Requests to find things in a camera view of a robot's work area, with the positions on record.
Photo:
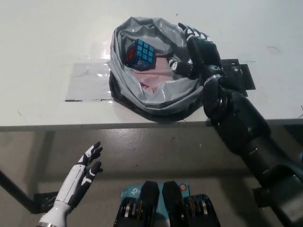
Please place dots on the pink plastic sheet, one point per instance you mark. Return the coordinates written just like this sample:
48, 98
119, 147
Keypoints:
158, 78

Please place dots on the clear plastic tape sheet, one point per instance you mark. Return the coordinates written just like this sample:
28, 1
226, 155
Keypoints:
87, 82

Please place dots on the grey plastic bag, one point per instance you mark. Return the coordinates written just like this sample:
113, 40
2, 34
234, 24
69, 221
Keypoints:
132, 99

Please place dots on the black table leg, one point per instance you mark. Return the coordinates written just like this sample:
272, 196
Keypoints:
16, 189

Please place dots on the teal TP-Link box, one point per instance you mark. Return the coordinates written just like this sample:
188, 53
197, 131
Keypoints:
129, 192

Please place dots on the black ribbed body block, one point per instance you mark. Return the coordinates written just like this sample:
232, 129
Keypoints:
170, 194
150, 194

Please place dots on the black ribbed left body block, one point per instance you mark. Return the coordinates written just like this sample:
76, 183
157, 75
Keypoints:
150, 194

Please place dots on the white and black left hand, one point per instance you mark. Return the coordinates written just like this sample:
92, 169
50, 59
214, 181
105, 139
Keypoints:
73, 184

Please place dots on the blue Rubik's cube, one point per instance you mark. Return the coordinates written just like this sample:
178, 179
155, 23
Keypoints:
144, 50

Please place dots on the black ribbed right body block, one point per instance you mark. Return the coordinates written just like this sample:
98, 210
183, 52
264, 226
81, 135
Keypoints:
170, 194

